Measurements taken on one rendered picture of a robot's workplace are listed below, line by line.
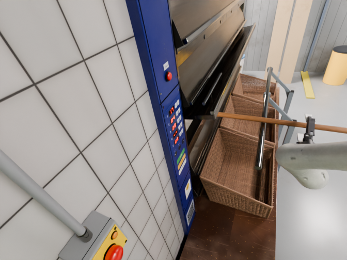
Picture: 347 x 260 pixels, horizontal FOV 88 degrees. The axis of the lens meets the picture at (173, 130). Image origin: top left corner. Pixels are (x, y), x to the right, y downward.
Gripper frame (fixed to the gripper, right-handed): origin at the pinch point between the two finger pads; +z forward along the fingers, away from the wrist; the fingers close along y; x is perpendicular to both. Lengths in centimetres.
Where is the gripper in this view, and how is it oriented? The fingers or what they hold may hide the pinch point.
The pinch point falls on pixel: (304, 125)
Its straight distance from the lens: 121.5
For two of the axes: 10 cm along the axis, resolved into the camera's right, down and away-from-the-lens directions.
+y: 1.4, 7.7, 6.3
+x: 9.1, 1.6, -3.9
